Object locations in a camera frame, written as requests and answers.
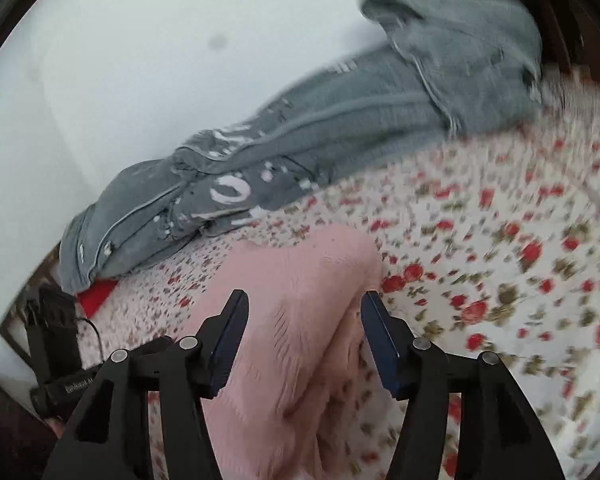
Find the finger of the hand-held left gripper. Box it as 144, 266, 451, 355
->
26, 301, 52, 387
39, 286, 79, 382

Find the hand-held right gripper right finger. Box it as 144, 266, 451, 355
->
360, 290, 566, 480

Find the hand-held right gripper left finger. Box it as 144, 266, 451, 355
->
41, 289, 251, 480

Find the pink knit sweater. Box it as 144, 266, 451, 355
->
177, 222, 383, 480

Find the person's left forearm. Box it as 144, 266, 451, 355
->
0, 365, 58, 480

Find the red cloth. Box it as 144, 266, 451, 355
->
77, 279, 119, 319

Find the floral bed sheet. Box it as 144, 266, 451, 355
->
75, 67, 600, 480

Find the grey patterned quilt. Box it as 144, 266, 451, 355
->
59, 0, 546, 295

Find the dark wooden headboard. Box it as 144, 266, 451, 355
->
472, 0, 600, 88

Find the dark wooden bed frame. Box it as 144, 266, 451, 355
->
0, 240, 63, 363

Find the black cable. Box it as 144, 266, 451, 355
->
77, 316, 102, 363

